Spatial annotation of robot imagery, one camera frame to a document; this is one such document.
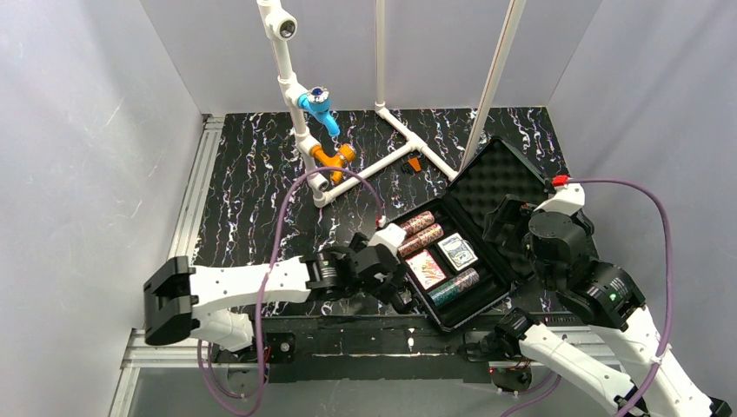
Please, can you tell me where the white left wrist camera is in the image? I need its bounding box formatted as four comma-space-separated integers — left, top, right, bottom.
368, 215, 407, 257

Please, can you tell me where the orange black small clip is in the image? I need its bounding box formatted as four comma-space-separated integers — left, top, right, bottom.
401, 156, 426, 175

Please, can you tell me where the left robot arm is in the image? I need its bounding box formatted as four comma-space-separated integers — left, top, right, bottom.
143, 224, 407, 352

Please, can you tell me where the white angled pole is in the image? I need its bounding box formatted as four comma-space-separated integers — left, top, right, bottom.
460, 0, 527, 170

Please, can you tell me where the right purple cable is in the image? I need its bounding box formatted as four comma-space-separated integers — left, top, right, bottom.
501, 176, 674, 417

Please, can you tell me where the orange chip row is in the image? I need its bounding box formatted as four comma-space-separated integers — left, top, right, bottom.
398, 223, 444, 257
400, 210, 435, 236

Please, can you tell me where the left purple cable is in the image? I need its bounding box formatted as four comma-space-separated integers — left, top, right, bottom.
196, 167, 387, 417

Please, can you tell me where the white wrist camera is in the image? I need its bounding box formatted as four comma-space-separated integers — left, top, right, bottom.
368, 215, 407, 257
534, 175, 585, 216

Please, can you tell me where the blue faucet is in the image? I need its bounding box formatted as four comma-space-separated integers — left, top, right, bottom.
297, 86, 341, 138

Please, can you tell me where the white pvc pipe frame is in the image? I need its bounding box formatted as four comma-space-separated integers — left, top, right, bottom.
256, 1, 458, 209

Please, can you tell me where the orange faucet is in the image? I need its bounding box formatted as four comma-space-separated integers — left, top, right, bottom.
309, 143, 356, 168

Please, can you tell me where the red playing card deck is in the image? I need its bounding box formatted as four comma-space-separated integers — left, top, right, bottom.
406, 249, 448, 290

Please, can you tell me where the black plastic poker case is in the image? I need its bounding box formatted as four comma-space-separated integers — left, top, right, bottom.
392, 136, 549, 332

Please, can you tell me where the blue playing card deck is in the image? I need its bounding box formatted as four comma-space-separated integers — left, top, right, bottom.
437, 233, 478, 272

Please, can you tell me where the upper orange chip row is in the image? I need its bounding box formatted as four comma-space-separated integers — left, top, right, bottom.
400, 210, 435, 236

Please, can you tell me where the lower orange chip row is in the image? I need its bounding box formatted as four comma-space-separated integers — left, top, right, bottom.
398, 223, 444, 257

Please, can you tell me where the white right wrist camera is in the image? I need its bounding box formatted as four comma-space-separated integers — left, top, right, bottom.
534, 175, 585, 216

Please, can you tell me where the purple cable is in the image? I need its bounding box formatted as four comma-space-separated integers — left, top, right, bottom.
196, 167, 387, 417
501, 176, 674, 417

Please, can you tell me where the aluminium rail frame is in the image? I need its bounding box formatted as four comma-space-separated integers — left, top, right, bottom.
109, 115, 225, 416

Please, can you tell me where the green poker chip stack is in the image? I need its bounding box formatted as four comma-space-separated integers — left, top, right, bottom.
428, 268, 481, 308

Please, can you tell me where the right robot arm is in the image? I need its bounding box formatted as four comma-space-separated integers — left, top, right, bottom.
483, 195, 733, 416

